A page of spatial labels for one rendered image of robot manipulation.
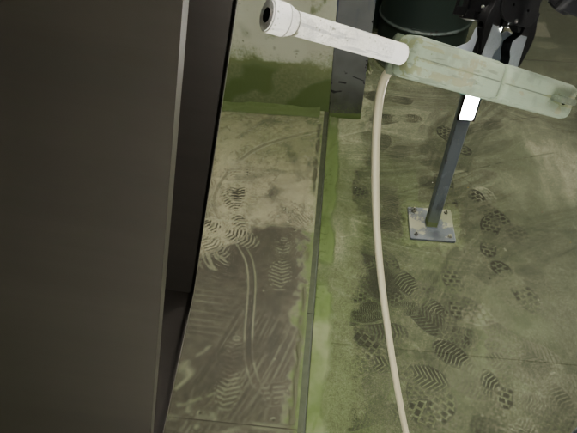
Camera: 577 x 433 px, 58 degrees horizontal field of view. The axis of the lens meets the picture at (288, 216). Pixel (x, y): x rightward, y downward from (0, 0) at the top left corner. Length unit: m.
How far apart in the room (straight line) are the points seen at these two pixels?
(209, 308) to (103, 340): 1.42
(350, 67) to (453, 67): 2.22
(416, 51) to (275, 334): 1.50
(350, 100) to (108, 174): 2.58
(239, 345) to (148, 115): 1.62
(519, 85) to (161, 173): 0.49
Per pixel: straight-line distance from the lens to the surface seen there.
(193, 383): 1.92
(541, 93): 0.79
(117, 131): 0.42
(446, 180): 2.27
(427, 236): 2.41
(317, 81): 2.91
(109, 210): 0.48
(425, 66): 0.63
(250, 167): 2.62
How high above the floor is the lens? 1.73
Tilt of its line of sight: 46 degrees down
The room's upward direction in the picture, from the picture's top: 1 degrees clockwise
